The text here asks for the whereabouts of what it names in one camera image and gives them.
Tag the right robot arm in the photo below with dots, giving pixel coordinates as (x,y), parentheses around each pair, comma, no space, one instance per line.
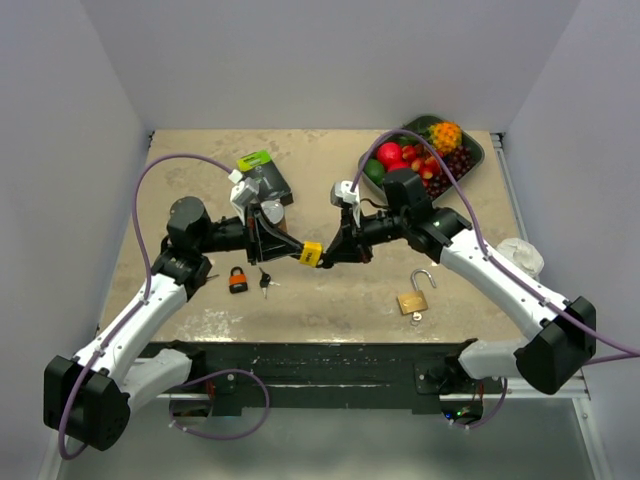
(554,345)

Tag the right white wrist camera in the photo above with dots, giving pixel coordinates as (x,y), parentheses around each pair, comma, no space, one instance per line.
(346,193)

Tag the green lime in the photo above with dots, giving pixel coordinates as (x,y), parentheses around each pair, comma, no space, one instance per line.
(374,171)

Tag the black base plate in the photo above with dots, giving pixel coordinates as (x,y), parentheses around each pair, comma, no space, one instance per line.
(325,376)

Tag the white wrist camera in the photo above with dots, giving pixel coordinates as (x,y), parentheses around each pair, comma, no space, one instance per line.
(346,193)
(244,191)

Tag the red apple upper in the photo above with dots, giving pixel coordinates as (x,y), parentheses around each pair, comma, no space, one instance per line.
(389,153)

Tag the dark red grape bunch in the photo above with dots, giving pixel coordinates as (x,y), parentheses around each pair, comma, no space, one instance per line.
(459,163)

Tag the red apple lower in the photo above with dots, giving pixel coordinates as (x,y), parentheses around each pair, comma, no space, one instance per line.
(398,166)

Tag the orange yellow pineapple toy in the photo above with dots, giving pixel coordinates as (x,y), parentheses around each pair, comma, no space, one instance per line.
(445,137)

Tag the Gillette razor box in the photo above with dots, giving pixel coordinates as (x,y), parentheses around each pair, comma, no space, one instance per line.
(260,167)

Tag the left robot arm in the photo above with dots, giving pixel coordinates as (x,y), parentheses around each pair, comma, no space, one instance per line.
(91,396)

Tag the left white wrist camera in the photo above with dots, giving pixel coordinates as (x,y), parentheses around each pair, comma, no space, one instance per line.
(244,191)

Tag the grey fruit tray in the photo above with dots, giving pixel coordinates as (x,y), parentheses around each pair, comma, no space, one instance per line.
(468,141)

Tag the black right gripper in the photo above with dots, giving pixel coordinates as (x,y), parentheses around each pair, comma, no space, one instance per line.
(350,244)

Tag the white paper roll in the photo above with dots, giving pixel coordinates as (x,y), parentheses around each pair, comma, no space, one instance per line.
(522,254)

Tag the yellow black padlock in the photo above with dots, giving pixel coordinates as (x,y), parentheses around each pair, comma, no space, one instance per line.
(311,254)

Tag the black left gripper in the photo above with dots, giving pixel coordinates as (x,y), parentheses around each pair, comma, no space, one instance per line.
(256,247)

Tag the orange padlock key bunch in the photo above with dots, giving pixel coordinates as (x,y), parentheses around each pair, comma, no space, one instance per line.
(266,282)

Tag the red yellow cherries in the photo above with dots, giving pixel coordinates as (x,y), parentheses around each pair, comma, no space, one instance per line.
(421,161)

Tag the green leafy sprig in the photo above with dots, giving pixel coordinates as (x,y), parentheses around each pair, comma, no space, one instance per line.
(414,134)

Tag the brass padlock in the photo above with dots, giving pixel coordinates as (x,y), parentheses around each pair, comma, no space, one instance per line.
(414,302)

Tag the silver pull-tab tin can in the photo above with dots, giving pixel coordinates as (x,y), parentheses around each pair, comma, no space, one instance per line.
(275,213)

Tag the red apple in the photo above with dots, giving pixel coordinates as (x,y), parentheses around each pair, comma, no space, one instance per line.
(398,166)
(389,153)

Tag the orange black padlock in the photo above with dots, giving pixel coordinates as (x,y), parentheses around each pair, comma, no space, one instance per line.
(237,280)

